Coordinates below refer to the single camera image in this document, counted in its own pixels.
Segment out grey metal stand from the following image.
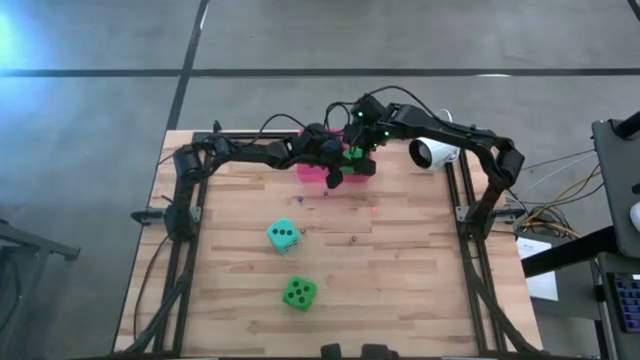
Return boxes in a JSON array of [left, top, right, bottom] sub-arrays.
[[0, 218, 82, 360]]

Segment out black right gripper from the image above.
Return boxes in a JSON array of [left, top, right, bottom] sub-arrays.
[[343, 119, 389, 177]]

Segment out thin dark cable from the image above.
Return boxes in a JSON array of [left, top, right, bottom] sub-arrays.
[[132, 197, 174, 341]]

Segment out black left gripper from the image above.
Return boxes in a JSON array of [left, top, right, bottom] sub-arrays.
[[294, 124, 346, 190]]

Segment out teal foam die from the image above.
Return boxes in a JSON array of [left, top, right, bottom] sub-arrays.
[[265, 217, 303, 255]]

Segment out yellow cable bundle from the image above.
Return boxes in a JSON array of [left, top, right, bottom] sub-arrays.
[[519, 164, 604, 240]]

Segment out white paper sheet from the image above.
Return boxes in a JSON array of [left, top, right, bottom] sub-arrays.
[[516, 237, 560, 303]]

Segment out green foam die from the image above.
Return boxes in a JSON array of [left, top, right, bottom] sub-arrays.
[[341, 147, 369, 175], [282, 275, 319, 313]]

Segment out thin grey cables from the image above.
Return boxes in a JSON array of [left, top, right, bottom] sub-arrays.
[[519, 148, 599, 177]]

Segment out dark grey cart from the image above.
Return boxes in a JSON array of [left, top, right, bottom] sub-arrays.
[[592, 117, 640, 259]]

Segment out pink plastic tray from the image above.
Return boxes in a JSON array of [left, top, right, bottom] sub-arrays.
[[295, 127, 374, 185]]

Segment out white camera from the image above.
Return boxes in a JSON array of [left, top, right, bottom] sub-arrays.
[[408, 137, 461, 171]]

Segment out black aluminium table frame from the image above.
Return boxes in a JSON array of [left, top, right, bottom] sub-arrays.
[[122, 129, 544, 359]]

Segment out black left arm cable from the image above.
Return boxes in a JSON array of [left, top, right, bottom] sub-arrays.
[[157, 113, 309, 166]]

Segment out computer keyboard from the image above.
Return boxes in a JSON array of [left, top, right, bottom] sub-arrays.
[[612, 272, 640, 335]]

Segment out black metal beam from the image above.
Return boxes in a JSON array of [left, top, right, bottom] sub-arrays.
[[522, 225, 619, 279]]

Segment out black cart pole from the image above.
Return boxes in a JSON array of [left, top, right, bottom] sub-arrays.
[[613, 110, 640, 140]]

